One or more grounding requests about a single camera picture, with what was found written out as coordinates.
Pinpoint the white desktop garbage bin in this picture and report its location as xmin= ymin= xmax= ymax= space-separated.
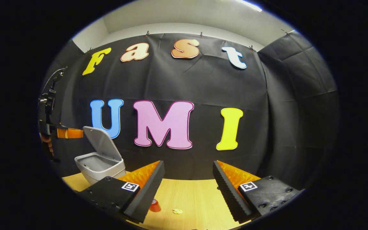
xmin=74 ymin=126 xmax=127 ymax=185

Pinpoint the black backdrop cloth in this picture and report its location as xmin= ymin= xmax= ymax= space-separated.
xmin=39 ymin=32 xmax=340 ymax=192

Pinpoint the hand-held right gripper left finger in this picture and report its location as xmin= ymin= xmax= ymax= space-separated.
xmin=75 ymin=160 xmax=165 ymax=224

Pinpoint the wooden desktop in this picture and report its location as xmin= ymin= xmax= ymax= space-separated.
xmin=62 ymin=171 xmax=255 ymax=230

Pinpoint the red pop can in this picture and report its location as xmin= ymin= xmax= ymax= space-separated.
xmin=149 ymin=199 xmax=162 ymax=213

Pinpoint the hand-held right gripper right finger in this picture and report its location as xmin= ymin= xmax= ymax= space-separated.
xmin=212 ymin=160 xmax=301 ymax=224

